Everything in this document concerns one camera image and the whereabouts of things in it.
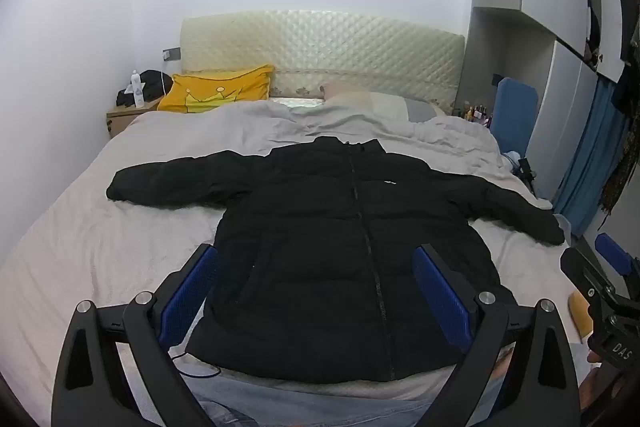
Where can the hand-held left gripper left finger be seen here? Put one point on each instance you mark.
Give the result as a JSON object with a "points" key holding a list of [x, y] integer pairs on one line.
{"points": [[190, 292]]}

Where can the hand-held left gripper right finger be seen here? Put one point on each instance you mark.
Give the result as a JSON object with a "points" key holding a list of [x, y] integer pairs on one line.
{"points": [[440, 297]]}

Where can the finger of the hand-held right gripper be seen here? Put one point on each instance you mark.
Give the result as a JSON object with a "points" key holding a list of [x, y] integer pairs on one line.
{"points": [[616, 253], [582, 269]]}

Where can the black puffer jacket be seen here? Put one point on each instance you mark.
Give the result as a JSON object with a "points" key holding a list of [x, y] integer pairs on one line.
{"points": [[320, 227]]}

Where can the patterned hanging clothes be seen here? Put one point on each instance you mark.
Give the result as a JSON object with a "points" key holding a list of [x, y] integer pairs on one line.
{"points": [[622, 157]]}

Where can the black clothes pile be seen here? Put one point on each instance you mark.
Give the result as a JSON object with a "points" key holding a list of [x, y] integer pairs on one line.
{"points": [[152, 82]]}

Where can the yellow flat object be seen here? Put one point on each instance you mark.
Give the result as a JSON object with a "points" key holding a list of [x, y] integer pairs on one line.
{"points": [[580, 314]]}

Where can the blue curtain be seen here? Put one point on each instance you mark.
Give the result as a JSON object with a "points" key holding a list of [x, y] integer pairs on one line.
{"points": [[590, 157]]}

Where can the bed with grey blanket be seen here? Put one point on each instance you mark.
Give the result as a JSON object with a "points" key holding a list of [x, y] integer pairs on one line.
{"points": [[100, 232]]}

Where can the blue chair back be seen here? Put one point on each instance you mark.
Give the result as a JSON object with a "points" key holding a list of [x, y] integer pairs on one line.
{"points": [[515, 112]]}

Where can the row of small bottles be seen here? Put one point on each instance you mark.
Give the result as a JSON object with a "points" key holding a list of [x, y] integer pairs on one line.
{"points": [[472, 112]]}

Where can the wooden nightstand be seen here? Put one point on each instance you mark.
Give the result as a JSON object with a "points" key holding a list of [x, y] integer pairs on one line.
{"points": [[120, 117]]}

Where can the white bottle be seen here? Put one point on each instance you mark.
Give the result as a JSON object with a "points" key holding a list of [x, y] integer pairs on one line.
{"points": [[136, 94]]}

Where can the yellow crown pillow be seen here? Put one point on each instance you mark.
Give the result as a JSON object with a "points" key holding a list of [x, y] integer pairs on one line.
{"points": [[220, 89]]}

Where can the grey and pink patchwork pillow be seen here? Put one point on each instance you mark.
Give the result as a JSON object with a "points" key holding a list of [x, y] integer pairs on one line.
{"points": [[370, 99]]}

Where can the cream quilted headboard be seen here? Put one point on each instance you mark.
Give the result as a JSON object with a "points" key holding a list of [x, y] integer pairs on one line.
{"points": [[325, 47]]}

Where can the grey wall socket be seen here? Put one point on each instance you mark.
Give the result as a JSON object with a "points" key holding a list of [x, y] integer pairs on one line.
{"points": [[171, 54]]}

